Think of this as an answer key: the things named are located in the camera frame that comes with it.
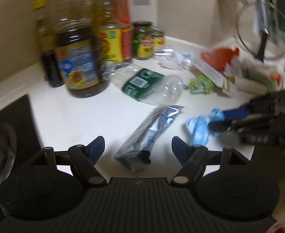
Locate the white paper roll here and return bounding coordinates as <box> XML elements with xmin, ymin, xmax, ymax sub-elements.
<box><xmin>234</xmin><ymin>77</ymin><xmax>267</xmax><ymax>95</ymax></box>

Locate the blue wrapper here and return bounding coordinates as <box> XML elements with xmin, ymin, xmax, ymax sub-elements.
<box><xmin>185</xmin><ymin>108</ymin><xmax>225</xmax><ymax>146</ymax></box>

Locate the white green medicine box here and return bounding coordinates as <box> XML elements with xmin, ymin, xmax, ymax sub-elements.
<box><xmin>192</xmin><ymin>58</ymin><xmax>239</xmax><ymax>97</ymax></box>

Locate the green cloth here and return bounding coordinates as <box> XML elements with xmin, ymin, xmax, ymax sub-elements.
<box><xmin>242</xmin><ymin>65</ymin><xmax>282</xmax><ymax>92</ymax></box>

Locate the silver foil wrapper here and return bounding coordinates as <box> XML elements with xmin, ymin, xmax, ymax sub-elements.
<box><xmin>115</xmin><ymin>105</ymin><xmax>184</xmax><ymax>173</ymax></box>

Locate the red plastic bag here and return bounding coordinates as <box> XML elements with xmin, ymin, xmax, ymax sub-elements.
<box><xmin>200</xmin><ymin>47</ymin><xmax>240</xmax><ymax>72</ymax></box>

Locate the black gas stove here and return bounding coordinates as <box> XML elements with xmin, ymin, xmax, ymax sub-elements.
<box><xmin>0</xmin><ymin>95</ymin><xmax>41</xmax><ymax>185</ymax></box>

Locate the glass pot lid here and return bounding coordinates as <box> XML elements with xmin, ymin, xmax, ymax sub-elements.
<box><xmin>236</xmin><ymin>2</ymin><xmax>285</xmax><ymax>62</ymax></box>

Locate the crushed clear plastic bottle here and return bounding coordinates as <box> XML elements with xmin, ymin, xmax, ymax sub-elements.
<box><xmin>106</xmin><ymin>62</ymin><xmax>183</xmax><ymax>106</ymax></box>

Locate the small pickle jar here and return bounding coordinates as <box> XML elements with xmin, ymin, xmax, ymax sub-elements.
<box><xmin>151</xmin><ymin>26</ymin><xmax>166</xmax><ymax>50</ymax></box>

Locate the large dark oil bottle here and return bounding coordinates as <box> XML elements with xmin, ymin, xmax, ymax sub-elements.
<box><xmin>52</xmin><ymin>0</ymin><xmax>108</xmax><ymax>98</ymax></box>

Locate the tall green pickle jar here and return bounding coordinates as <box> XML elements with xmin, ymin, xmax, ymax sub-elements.
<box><xmin>132</xmin><ymin>21</ymin><xmax>154</xmax><ymax>60</ymax></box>

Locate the yellow red label oil bottle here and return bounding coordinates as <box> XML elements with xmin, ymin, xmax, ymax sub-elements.
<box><xmin>97</xmin><ymin>0</ymin><xmax>132</xmax><ymax>64</ymax></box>

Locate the small dark sauce bottle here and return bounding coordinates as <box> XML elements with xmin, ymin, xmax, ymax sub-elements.
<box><xmin>32</xmin><ymin>0</ymin><xmax>64</xmax><ymax>88</ymax></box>

